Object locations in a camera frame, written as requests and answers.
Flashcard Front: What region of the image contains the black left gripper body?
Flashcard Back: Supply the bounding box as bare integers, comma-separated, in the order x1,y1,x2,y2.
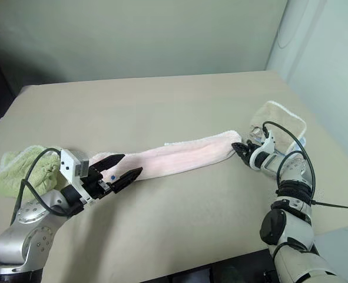
81,164,116,199

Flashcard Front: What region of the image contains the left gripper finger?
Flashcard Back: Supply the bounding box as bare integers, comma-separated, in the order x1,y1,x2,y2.
91,153,126,174
110,166,144,195

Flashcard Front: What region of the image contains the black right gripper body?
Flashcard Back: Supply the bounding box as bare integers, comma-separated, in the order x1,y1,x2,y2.
244,140,263,157

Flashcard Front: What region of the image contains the pink towel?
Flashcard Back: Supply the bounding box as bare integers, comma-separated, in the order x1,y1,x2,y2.
84,129,243,184

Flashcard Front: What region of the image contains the beige towel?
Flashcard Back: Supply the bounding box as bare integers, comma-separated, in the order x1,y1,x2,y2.
248,100,307,154

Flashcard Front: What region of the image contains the green towel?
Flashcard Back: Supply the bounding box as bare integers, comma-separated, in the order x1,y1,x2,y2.
0,144,63,199

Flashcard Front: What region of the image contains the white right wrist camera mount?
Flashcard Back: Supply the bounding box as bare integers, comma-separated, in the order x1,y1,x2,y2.
260,129,278,154

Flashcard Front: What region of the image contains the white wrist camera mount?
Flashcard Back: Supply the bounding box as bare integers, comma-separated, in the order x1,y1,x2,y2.
58,149,94,205
260,129,278,154

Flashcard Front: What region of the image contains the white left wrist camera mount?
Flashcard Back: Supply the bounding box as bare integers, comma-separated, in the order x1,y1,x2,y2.
58,149,94,205

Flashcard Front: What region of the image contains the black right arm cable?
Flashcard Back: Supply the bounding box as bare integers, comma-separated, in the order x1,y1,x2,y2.
261,121,318,207

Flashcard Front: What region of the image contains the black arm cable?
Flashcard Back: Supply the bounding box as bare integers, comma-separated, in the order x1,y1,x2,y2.
10,147,84,225
261,121,318,207

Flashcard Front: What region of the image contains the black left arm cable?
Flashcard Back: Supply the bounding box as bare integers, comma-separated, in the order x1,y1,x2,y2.
10,147,84,225

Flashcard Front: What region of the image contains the black cable tie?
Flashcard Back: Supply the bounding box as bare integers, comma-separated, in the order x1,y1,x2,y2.
308,199,348,210

